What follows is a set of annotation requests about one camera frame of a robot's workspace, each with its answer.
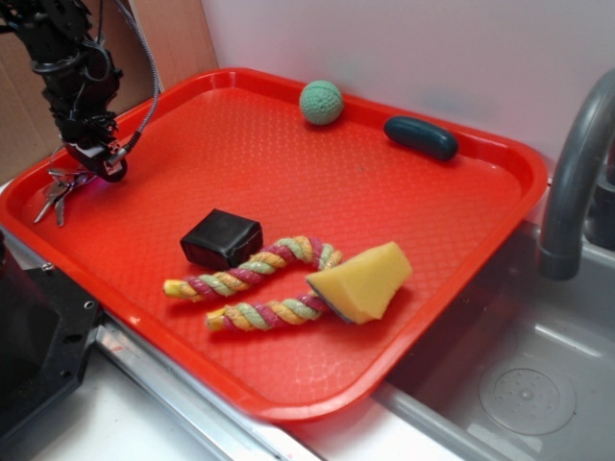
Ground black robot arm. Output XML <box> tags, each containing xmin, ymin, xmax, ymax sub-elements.
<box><xmin>1</xmin><ymin>1</ymin><xmax>127</xmax><ymax>182</ymax></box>

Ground grey toy faucet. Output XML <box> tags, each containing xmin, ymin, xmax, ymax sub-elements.
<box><xmin>537</xmin><ymin>70</ymin><xmax>614</xmax><ymax>280</ymax></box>

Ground red plastic tray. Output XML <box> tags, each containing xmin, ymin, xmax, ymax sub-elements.
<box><xmin>1</xmin><ymin>69</ymin><xmax>548</xmax><ymax>423</ymax></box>

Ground silver keys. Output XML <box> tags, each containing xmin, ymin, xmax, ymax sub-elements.
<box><xmin>33</xmin><ymin>167</ymin><xmax>95</xmax><ymax>228</ymax></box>

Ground brown cardboard panel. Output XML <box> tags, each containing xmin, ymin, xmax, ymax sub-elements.
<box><xmin>1</xmin><ymin>1</ymin><xmax>217</xmax><ymax>182</ymax></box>

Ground green rubber ball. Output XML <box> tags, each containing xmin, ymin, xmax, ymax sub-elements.
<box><xmin>299</xmin><ymin>80</ymin><xmax>345</xmax><ymax>126</ymax></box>

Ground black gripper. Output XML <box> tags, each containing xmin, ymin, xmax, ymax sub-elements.
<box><xmin>31</xmin><ymin>45</ymin><xmax>128</xmax><ymax>182</ymax></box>

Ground dark teal oblong block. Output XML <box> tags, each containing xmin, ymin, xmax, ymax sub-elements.
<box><xmin>383</xmin><ymin>115</ymin><xmax>458</xmax><ymax>161</ymax></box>

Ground yellow sponge wedge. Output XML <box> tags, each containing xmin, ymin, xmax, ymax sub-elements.
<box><xmin>307</xmin><ymin>241</ymin><xmax>413</xmax><ymax>325</ymax></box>

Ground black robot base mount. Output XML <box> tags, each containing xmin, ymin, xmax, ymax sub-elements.
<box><xmin>1</xmin><ymin>240</ymin><xmax>100</xmax><ymax>442</ymax></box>

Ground black cube block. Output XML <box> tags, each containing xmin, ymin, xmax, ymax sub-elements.
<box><xmin>180</xmin><ymin>208</ymin><xmax>263</xmax><ymax>270</ymax></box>

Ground grey braided cable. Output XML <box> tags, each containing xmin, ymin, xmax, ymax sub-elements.
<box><xmin>108</xmin><ymin>0</ymin><xmax>162</xmax><ymax>164</ymax></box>

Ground multicoloured twisted rope toy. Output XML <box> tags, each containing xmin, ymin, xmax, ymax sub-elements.
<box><xmin>162</xmin><ymin>236</ymin><xmax>343</xmax><ymax>332</ymax></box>

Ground grey toy sink basin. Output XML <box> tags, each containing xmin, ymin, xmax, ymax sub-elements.
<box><xmin>375</xmin><ymin>225</ymin><xmax>614</xmax><ymax>460</ymax></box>

